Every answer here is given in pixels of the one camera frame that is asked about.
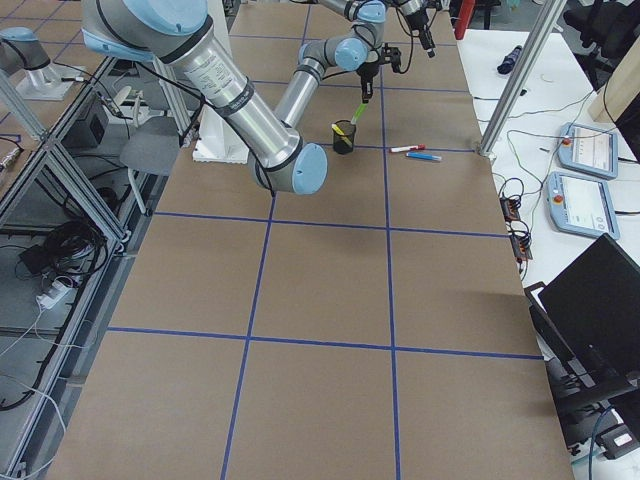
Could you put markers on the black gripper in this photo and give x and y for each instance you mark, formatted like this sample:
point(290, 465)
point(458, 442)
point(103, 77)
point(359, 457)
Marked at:
point(367, 71)
point(419, 20)

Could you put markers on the green pen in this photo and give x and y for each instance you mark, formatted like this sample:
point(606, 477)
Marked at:
point(359, 112)

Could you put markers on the yellow pen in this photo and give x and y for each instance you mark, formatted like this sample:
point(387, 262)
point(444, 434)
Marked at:
point(338, 130)

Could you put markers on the red capped white pen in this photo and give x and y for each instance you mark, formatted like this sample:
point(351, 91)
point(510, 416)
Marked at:
point(408, 148)

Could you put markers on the blue pen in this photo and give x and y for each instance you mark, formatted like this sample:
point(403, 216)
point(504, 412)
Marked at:
point(423, 156)

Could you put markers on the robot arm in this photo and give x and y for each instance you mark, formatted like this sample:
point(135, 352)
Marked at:
point(181, 34)
point(364, 41)

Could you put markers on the black mesh pen cup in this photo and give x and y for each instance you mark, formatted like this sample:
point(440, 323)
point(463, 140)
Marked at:
point(344, 145)

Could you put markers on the folded blue umbrella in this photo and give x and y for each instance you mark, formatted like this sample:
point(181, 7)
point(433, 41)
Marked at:
point(509, 61)

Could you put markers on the teach pendant tablet far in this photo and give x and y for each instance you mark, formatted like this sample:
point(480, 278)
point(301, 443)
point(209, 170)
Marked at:
point(589, 150)

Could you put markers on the teach pendant tablet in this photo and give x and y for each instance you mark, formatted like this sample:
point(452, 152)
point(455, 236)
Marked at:
point(589, 150)
point(581, 205)

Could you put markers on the teach pendant tablet near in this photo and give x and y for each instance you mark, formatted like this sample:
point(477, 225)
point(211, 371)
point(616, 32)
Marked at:
point(581, 205)

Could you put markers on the brown table mat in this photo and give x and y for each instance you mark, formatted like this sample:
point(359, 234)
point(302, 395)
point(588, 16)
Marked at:
point(374, 330)

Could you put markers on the black laptop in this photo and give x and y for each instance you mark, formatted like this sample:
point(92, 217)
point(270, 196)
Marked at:
point(593, 311)

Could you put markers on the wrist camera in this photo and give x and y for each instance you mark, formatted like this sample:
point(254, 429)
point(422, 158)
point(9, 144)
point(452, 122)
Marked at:
point(391, 55)

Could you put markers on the aluminium frame post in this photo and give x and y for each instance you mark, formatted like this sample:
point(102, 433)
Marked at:
point(532, 48)

